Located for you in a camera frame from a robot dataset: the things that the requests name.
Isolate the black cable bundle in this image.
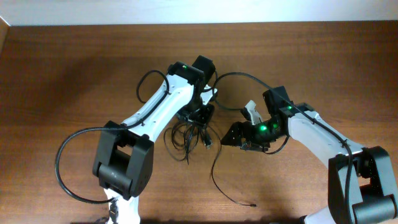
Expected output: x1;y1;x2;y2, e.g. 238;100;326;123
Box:
162;119;215;165

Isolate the long black usb cable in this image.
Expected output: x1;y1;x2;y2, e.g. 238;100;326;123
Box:
201;124;257;208

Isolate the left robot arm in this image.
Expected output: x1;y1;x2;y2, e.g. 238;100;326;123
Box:
93;55;216;223

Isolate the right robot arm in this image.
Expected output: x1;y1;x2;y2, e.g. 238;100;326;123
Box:
221;86;397;224

